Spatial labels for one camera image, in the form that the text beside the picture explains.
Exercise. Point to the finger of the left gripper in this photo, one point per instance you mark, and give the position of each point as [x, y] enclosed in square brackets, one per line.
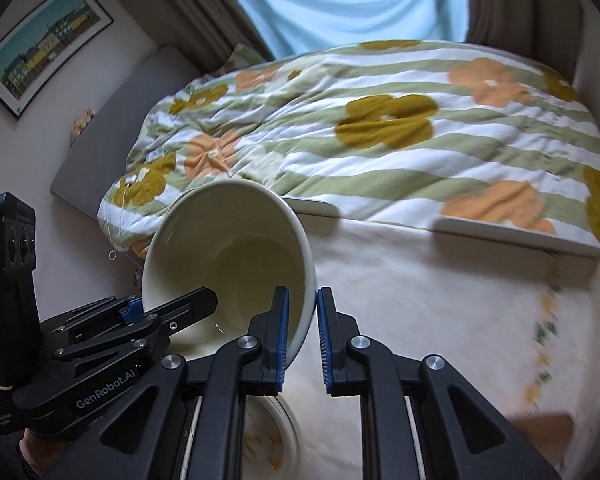
[102, 313]
[147, 331]

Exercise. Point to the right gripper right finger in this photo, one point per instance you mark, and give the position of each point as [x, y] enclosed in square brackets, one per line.
[419, 419]

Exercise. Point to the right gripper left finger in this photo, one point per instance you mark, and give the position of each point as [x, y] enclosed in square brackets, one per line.
[186, 419]

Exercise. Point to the duck pattern white plate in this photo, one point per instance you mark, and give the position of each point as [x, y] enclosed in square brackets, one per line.
[250, 437]

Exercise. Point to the cream ribbed bowl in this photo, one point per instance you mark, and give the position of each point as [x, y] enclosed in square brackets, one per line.
[242, 241]

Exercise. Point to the person's left hand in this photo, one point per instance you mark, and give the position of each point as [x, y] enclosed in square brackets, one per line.
[41, 454]

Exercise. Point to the cream floral bedsheet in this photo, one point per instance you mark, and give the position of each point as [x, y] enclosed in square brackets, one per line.
[523, 326]

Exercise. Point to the grey headboard cushion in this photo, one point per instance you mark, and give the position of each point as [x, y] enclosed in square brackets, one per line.
[97, 157]

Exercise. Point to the framed town picture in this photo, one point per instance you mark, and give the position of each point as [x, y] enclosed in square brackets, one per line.
[41, 43]

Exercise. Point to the floral striped duvet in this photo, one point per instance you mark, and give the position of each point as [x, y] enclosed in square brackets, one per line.
[395, 131]

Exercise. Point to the brown drape left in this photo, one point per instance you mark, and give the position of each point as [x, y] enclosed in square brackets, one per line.
[208, 31]

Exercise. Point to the brown drape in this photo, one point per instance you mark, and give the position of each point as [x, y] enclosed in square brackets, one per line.
[208, 31]
[548, 31]

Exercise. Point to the light blue curtain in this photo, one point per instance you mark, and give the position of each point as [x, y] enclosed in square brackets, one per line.
[298, 26]

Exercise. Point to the brown drape right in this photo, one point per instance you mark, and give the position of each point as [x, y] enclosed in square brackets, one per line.
[548, 31]

